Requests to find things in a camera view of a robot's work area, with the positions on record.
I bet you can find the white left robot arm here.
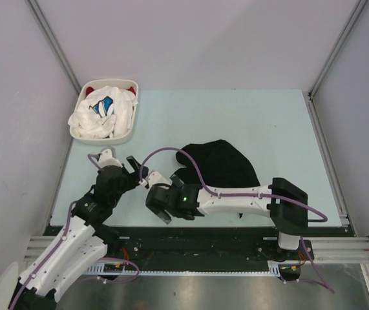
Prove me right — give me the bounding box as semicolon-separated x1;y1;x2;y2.
9;149;141;309

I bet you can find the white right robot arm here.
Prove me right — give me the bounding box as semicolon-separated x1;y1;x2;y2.
139;171;308;259

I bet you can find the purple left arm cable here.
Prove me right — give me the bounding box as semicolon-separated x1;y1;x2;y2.
8;154;143;310

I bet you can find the aluminium frame post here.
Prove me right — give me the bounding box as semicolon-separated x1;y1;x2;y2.
25;0;81;94
308;0;369;98

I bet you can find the slotted white cable duct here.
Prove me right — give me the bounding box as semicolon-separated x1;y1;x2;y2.
87;261;284;277

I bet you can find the black t shirt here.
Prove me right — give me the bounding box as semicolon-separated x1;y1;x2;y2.
182;139;260;188

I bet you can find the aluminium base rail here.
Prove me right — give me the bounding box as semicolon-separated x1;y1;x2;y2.
23;236;369;264

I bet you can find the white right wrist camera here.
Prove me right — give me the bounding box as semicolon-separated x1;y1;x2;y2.
139;170;172;190

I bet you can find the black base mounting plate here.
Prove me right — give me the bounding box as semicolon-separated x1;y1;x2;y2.
43;225;350;271

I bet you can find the white t shirt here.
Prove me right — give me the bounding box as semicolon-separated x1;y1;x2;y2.
68;86;138;140

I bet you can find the left aluminium frame post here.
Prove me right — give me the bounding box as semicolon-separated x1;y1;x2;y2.
25;0;81;94

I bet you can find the red t shirt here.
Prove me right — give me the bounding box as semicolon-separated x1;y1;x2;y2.
85;87;136;96

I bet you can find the right aluminium frame post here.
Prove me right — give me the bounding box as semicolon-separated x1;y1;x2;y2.
308;0;369;98

